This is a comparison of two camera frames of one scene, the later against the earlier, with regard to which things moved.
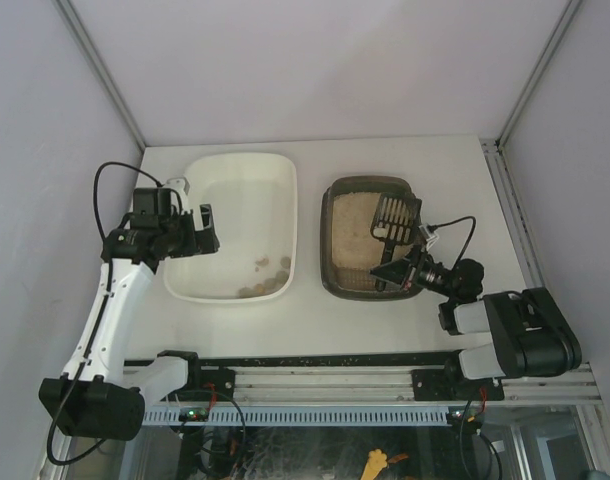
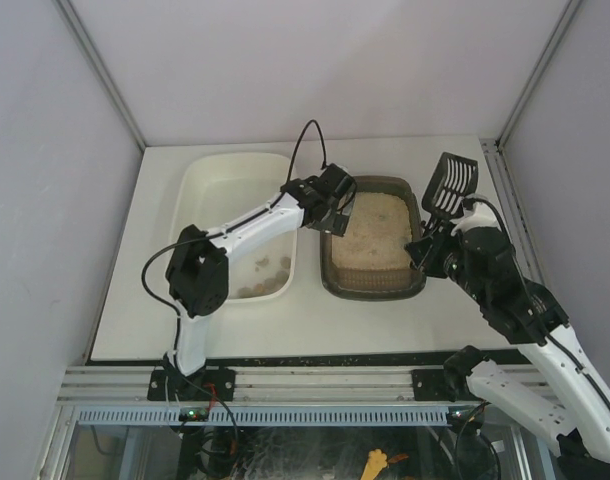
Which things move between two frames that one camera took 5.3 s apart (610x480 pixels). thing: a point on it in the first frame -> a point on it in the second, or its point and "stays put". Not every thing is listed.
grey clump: (246, 292) stays put
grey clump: (285, 262) stays put
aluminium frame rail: (377, 383) stays put
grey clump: (271, 283) stays put
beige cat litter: (353, 242) stays put
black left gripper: (195, 233) -> (332, 215)
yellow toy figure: (376, 462) stays put
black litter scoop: (396, 220) -> (453, 178)
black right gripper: (411, 271) -> (430, 245)
